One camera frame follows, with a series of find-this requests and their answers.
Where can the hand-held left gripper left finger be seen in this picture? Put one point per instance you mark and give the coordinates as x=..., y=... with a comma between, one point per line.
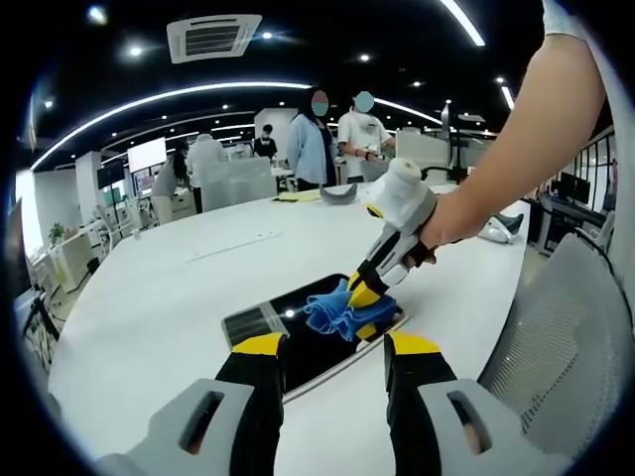
x=159, y=443

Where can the white cabinet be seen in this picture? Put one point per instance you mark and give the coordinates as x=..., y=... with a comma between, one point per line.
x=69, y=260

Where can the black desktop monitor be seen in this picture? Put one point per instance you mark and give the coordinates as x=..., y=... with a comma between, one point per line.
x=575, y=187

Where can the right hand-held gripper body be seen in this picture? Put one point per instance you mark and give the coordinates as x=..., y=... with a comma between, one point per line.
x=402, y=198

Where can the grey desk partition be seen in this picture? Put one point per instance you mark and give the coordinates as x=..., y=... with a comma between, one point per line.
x=238, y=183

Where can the straight ceiling light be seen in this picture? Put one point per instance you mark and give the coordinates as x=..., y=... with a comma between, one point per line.
x=507, y=96

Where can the white desk partition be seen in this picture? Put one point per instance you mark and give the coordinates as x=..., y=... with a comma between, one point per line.
x=414, y=146

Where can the grey curved plastic piece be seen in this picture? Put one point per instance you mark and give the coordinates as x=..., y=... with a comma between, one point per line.
x=340, y=197

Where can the black tripod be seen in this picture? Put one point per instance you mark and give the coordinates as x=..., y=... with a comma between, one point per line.
x=38, y=305

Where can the white office chair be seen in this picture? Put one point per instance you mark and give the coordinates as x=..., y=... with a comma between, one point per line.
x=106, y=223

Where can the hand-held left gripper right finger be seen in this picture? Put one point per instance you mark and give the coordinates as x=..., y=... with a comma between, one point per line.
x=503, y=439

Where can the white grey curved piece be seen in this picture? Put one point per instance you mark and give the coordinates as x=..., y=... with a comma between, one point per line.
x=498, y=233

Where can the ceiling air conditioner vent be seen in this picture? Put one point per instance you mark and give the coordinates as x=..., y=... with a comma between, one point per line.
x=213, y=38

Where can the grey mesh office chair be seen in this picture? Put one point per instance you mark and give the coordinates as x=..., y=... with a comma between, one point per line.
x=565, y=337

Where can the person's right hand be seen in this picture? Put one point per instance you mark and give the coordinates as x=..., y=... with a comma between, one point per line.
x=449, y=220

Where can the potted green plant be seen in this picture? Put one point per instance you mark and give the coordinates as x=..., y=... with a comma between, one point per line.
x=57, y=232

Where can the wall display screen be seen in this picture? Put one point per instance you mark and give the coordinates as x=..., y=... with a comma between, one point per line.
x=147, y=153

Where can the curved ceiling light strip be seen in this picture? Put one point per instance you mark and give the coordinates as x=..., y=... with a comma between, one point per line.
x=412, y=111
x=268, y=85
x=464, y=25

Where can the black equipment stand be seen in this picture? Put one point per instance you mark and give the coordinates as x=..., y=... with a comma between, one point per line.
x=452, y=149

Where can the round ceiling spotlights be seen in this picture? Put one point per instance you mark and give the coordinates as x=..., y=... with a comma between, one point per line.
x=135, y=50

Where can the blue cleaning cloth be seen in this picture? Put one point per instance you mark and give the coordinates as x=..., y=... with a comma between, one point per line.
x=330, y=315

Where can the black tablet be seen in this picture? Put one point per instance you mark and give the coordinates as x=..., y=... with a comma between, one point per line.
x=327, y=357

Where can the yellow notepad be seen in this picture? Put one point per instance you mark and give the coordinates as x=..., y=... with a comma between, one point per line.
x=297, y=197

